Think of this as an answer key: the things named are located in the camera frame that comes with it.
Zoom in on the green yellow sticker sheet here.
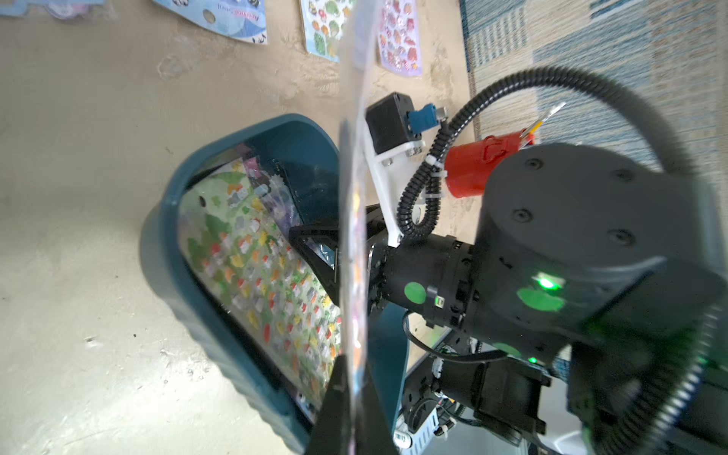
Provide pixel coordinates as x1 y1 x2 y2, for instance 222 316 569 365
178 158 342 408

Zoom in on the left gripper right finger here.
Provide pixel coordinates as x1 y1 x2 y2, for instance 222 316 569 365
358 366 398 455

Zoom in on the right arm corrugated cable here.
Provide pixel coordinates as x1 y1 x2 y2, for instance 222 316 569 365
395 64 728 455

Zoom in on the lilac character sticker sheet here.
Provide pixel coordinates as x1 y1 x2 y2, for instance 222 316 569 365
377 0 423 78

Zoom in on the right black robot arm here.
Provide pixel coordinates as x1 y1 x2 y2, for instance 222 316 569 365
365 143 727 454

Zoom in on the white green frog sticker sheet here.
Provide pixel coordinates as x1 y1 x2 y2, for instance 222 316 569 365
300 0 356 63

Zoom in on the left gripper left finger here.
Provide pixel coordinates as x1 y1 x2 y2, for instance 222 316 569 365
305 356 350 455

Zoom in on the light blue sticker sheet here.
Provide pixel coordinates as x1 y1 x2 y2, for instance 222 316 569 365
1 0 107 21

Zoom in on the red blue sticker sheet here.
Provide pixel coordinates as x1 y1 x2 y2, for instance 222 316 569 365
339 1 382 421

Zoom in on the teal plastic storage box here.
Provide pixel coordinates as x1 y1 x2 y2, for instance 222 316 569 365
140 114 409 454

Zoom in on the penguin sticker sheet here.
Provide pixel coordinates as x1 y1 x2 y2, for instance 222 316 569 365
154 0 268 45

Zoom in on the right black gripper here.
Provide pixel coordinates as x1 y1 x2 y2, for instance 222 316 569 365
288 205 472 330

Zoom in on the red pencil cup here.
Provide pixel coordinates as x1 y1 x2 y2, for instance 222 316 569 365
445 102 566 198

